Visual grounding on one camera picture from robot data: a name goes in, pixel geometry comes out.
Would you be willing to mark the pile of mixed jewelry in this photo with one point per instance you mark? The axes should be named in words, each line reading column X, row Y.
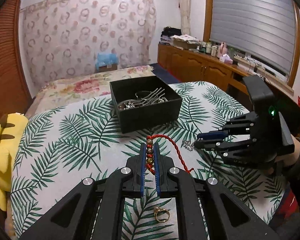
column 130, row 105

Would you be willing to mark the leaf print tablecloth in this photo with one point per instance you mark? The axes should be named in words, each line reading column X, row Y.
column 65, row 135

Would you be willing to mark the stack of folded clothes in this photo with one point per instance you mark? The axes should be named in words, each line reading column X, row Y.
column 168, row 35

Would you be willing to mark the yellow plush toy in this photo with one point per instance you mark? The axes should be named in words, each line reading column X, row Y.
column 0, row 150

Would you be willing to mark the wooden louvre wardrobe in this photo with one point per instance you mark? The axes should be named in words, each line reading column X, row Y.
column 5, row 55

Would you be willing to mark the navy blue sheet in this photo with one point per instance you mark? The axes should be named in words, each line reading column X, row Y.
column 165, row 72

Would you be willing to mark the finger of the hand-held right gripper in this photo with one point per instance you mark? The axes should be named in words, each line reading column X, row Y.
column 212, row 135
column 215, row 145

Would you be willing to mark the pink tissue box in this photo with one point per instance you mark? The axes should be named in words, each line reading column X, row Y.
column 226, row 58

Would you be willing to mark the blue plastic bag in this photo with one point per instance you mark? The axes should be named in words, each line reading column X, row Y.
column 106, row 58

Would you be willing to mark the cream window curtain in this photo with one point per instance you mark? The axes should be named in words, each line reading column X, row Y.
column 186, row 5

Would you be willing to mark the cardboard box with floral cloth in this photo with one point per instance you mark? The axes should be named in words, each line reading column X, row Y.
column 186, row 41

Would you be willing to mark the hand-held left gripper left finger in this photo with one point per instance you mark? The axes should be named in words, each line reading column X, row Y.
column 143, row 170

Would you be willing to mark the wooden sideboard cabinet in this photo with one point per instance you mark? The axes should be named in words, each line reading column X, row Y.
column 195, row 65

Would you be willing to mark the small cardboard box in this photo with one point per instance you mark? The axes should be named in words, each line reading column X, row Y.
column 107, row 68

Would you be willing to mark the floral blanket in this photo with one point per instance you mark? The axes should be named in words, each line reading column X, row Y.
column 77, row 85

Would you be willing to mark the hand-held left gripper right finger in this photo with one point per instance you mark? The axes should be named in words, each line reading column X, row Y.
column 157, row 170

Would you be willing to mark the row of small bottles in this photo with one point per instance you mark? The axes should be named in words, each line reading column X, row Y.
column 210, row 47

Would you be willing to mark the silver hair comb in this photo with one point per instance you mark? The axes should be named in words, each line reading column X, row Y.
column 152, row 96

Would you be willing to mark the grey window blind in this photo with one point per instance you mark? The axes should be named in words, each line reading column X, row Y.
column 252, row 17

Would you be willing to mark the circle patterned curtain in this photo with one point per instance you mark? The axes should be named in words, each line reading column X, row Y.
column 90, row 30

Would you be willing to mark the person's right hand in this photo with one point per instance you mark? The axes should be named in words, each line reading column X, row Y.
column 288, row 156

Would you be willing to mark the pink bottle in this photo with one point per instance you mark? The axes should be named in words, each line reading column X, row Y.
column 223, row 48

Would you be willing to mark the black box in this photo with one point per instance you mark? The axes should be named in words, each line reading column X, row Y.
column 150, row 118

